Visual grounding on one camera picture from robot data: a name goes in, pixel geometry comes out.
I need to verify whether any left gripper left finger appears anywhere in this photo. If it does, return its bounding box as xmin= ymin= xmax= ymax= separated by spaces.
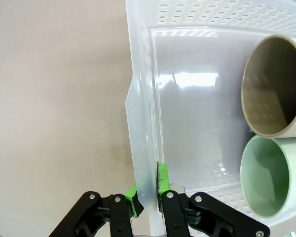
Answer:
xmin=49 ymin=184 xmax=145 ymax=237

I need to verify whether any translucent white perforated plastic basket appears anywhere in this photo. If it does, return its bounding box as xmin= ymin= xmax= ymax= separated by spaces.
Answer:
xmin=125 ymin=0 xmax=296 ymax=237

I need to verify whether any beige ceramic cup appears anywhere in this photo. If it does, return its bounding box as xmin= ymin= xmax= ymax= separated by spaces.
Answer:
xmin=240 ymin=34 xmax=296 ymax=139

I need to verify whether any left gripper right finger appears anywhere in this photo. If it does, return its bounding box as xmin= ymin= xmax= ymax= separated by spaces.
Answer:
xmin=155 ymin=161 xmax=271 ymax=237

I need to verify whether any light green ceramic cup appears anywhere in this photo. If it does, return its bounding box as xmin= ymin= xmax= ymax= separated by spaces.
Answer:
xmin=239 ymin=134 xmax=296 ymax=220

